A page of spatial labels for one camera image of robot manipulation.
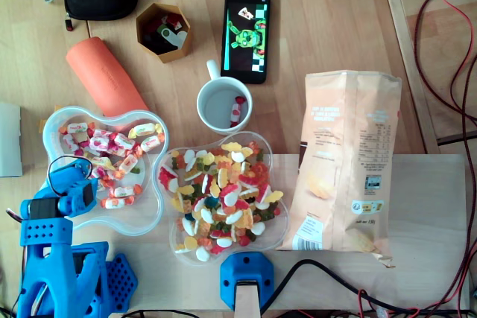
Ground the yellow wrapped candy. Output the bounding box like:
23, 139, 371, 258
128, 123, 165, 139
83, 156, 117, 171

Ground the pink red wrapped candy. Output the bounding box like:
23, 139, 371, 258
111, 133, 137, 158
62, 133, 81, 156
90, 130, 113, 152

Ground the white orange wrapped candy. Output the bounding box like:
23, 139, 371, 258
140, 134, 165, 152
109, 185, 145, 199
58, 122, 89, 136
99, 197, 136, 210
118, 153, 139, 174

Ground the Haribo plastic candy tub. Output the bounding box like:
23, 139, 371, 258
41, 105, 171, 237

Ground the grey box device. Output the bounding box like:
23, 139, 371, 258
0, 101, 23, 178

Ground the red white gummy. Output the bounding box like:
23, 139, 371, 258
158, 165, 179, 185

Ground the orange roll case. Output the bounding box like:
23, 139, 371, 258
66, 36, 150, 118

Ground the white ceramic mug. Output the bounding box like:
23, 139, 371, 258
196, 59, 253, 136

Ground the hexagonal wooden box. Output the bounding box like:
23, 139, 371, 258
136, 2, 193, 64

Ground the white swivel USB stick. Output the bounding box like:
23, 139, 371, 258
159, 27, 189, 49

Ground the red white wrapped candy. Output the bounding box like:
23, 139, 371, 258
230, 96, 247, 128

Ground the clear plastic gummy tray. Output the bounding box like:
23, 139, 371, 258
153, 130, 291, 267

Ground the black smartphone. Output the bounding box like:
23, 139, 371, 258
220, 0, 271, 85

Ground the orange chips bag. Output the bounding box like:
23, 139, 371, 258
277, 69, 402, 269

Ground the light wooden base board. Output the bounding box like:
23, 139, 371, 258
107, 153, 470, 314

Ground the wooden framed panel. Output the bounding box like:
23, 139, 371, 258
385, 0, 477, 155

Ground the blue post base mount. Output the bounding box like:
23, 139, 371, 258
219, 252, 275, 311

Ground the wooden camera post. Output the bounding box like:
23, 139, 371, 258
234, 281, 262, 318

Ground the thick black cable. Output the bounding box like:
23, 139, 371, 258
260, 258, 477, 318

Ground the dark twisted cable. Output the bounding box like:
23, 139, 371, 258
412, 0, 452, 139

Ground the thin red cable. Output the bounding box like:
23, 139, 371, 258
441, 0, 477, 125

